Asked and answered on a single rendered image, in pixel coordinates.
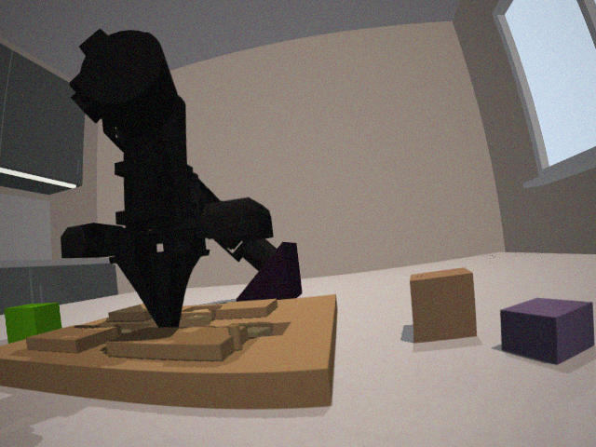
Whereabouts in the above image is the tan puzzle board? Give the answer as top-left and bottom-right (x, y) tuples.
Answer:
(0, 294), (338, 410)

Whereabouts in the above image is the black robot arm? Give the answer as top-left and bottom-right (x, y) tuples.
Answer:
(69, 29), (276, 271)

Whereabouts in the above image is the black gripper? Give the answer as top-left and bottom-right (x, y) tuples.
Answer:
(61, 142), (274, 328)

